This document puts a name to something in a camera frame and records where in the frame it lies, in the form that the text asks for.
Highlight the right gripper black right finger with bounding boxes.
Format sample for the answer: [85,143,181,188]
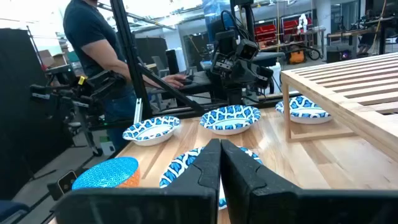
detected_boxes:
[220,139,398,224]

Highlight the blue chair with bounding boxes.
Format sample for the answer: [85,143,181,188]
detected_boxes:
[0,200,31,224]

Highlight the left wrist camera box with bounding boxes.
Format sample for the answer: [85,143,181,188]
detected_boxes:
[237,39,260,61]

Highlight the turquoise bowl with orange outside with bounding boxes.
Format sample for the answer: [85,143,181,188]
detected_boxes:
[72,156,141,190]

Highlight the person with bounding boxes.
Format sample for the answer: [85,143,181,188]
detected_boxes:
[63,0,188,150]

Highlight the cardboard box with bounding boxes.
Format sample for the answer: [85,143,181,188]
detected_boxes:
[38,49,68,68]

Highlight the black partition panel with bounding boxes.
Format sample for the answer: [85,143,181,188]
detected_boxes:
[0,27,75,200]

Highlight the orange bag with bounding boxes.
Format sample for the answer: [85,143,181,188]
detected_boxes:
[287,49,307,65]

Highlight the small white robot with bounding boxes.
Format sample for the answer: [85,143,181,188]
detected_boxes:
[297,13,309,32]

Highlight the black camera on mount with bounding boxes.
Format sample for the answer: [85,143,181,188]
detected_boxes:
[46,170,78,202]

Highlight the black box with purple light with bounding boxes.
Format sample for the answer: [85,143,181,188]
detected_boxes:
[326,49,353,63]

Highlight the white and green box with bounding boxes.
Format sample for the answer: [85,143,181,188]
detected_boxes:
[99,135,116,156]

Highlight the wooden slatted shelf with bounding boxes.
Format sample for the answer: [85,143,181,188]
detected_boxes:
[280,52,398,162]

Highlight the black metal rig frame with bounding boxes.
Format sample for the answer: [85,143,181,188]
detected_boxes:
[88,0,304,131]

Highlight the black computer tower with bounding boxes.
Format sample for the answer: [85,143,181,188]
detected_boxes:
[165,49,180,75]

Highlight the red storage bins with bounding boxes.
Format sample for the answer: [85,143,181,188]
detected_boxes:
[254,24,277,43]
[282,18,313,35]

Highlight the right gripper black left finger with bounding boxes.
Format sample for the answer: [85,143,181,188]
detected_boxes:
[51,138,221,224]

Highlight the wooden workbench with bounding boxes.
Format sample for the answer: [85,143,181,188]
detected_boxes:
[259,27,326,52]

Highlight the grey desk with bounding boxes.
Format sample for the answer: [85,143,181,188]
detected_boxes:
[148,70,220,96]

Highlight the white pillar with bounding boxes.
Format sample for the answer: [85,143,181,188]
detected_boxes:
[313,0,332,35]

